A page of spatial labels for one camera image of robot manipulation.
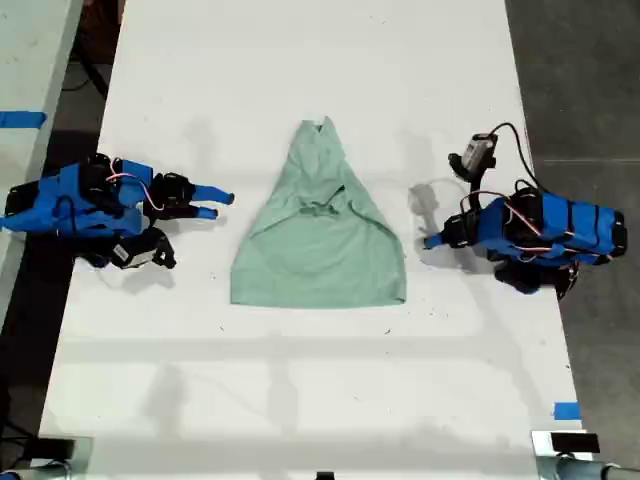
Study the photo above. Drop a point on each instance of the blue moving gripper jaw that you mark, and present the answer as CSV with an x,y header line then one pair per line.
x,y
434,244
212,193

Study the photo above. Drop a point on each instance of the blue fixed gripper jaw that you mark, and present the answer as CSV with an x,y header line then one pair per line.
x,y
436,238
202,212

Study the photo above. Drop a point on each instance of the pale green t-shirt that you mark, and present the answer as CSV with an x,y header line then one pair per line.
x,y
320,240

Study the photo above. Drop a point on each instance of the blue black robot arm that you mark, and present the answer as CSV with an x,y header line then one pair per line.
x,y
75,202
575,225

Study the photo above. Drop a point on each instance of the long blue tape strip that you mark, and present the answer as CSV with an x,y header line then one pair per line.
x,y
22,120

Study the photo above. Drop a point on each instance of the pale side table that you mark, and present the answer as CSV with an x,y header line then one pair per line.
x,y
30,100

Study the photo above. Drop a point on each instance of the short blue tape strip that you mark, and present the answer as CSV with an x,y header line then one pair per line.
x,y
566,411

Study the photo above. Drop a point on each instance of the metal mounting plate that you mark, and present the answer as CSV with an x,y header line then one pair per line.
x,y
542,457

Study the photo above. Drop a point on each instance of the small black box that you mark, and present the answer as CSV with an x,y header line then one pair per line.
x,y
574,443
56,448

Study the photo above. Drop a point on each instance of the black camera stalk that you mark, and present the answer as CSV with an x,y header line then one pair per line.
x,y
476,192

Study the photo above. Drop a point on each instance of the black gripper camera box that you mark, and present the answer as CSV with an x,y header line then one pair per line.
x,y
135,252
475,152

